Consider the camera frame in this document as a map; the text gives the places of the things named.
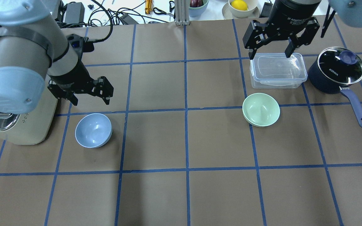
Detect scissors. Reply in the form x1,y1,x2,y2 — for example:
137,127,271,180
152,0,175,18

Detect dark blue saucepan with lid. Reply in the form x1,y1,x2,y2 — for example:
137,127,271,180
308,47,362,127

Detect cream steel toaster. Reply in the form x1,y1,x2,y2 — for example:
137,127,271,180
0,91,58,145

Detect orange handled tool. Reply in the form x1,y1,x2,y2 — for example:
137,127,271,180
145,0,153,15

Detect black power adapter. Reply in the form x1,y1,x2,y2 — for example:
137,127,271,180
63,2,85,24

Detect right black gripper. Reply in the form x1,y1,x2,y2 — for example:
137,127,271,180
243,0,320,60

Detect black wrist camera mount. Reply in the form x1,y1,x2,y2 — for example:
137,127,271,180
66,34,95,60

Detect green bowl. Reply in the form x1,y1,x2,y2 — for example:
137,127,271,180
242,93,281,127

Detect teal bowl with fruit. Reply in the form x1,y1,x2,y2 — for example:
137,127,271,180
189,0,209,17

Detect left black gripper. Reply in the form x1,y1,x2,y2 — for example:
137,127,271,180
48,58,114,106

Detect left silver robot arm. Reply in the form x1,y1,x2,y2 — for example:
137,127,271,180
0,0,114,115

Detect blue bowl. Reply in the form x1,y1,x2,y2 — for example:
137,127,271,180
74,113,112,148

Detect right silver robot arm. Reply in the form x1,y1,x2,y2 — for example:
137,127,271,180
242,0,362,60

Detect aluminium frame post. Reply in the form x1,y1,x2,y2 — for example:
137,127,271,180
174,0,190,26

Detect beige bowl with lemon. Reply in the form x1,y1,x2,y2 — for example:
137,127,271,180
222,0,260,19

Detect clear plastic food container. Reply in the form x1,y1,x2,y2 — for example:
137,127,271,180
250,53,308,89

